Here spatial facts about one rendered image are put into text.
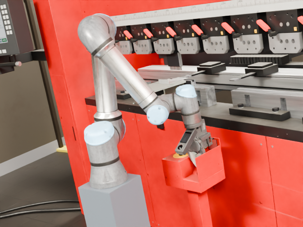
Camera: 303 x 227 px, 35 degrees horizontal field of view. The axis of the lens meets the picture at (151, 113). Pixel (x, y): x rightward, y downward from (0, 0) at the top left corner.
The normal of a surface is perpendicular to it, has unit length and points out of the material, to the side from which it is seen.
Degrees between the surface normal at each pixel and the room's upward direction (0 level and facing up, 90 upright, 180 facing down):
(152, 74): 90
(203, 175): 90
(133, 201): 90
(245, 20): 90
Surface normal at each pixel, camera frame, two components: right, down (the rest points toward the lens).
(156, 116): -0.16, 0.26
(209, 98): 0.57, 0.10
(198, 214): -0.71, 0.29
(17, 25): 0.78, 0.01
